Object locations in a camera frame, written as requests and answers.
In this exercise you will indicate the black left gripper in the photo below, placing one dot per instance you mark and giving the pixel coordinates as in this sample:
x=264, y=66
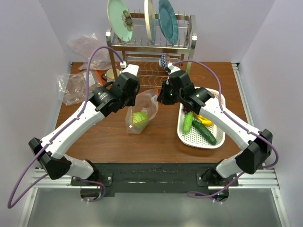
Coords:
x=131, y=102

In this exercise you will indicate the blue white patterned bowl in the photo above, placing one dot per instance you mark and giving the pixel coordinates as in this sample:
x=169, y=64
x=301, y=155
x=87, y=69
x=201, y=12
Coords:
x=164, y=61

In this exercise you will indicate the cream enamel mug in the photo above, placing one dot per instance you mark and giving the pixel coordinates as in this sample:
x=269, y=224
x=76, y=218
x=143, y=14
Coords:
x=109, y=75

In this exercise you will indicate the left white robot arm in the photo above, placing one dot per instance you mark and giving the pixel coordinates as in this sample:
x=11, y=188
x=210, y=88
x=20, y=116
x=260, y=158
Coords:
x=50, y=151

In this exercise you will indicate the mint green floral plate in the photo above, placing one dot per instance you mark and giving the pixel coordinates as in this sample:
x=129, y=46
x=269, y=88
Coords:
x=120, y=19

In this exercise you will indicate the dark green cucumber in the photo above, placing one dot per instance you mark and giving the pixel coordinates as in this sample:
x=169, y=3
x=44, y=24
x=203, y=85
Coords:
x=205, y=132

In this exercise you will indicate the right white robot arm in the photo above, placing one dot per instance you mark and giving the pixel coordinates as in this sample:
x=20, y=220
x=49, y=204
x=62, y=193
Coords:
x=254, y=144

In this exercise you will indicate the dark red grape bunch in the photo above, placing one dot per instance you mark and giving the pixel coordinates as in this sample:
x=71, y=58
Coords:
x=185, y=110

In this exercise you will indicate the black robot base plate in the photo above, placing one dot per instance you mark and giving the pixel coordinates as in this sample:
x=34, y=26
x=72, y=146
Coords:
x=159, y=177

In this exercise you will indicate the light green chayote squash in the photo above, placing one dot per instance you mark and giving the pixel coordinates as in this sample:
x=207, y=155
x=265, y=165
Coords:
x=187, y=123

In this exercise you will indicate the teal blue plate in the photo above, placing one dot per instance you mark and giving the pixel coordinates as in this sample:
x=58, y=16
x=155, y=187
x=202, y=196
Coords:
x=168, y=21

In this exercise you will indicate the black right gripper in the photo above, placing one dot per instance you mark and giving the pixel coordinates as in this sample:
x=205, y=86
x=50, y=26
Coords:
x=162, y=98

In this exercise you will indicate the green cabbage toy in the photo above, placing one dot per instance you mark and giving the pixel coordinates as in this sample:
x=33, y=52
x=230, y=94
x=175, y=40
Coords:
x=139, y=117

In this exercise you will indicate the crumpled clear bag at back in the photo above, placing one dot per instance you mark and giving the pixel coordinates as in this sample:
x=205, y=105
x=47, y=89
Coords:
x=84, y=46

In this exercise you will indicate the white perforated plastic basket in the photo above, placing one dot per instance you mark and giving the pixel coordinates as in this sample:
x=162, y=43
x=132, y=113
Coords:
x=197, y=131

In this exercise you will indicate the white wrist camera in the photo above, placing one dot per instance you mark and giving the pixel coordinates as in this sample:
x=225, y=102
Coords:
x=133, y=69
x=171, y=68

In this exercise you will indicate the steel two-tier dish rack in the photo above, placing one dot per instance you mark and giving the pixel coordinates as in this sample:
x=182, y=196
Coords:
x=138, y=50

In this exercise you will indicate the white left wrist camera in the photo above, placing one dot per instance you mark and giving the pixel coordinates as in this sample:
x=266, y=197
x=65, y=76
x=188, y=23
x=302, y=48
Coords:
x=133, y=69

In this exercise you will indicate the cream rimmed plate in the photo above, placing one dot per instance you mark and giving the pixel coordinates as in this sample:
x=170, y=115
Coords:
x=150, y=20

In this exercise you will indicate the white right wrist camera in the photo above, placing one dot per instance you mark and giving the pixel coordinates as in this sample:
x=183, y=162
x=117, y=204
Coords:
x=171, y=68

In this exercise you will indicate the yellow banana bunch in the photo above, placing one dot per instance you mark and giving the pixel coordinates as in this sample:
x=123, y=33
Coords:
x=203, y=120

